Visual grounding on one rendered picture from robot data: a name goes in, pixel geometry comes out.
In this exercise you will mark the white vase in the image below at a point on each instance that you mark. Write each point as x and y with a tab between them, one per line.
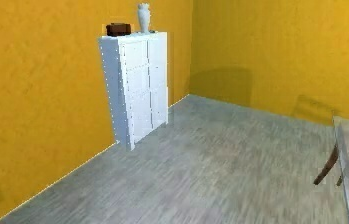
144	16

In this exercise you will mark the white chest of drawers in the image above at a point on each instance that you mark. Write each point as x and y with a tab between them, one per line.
142	83

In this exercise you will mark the dark brown box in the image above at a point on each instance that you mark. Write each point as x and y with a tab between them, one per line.
118	29

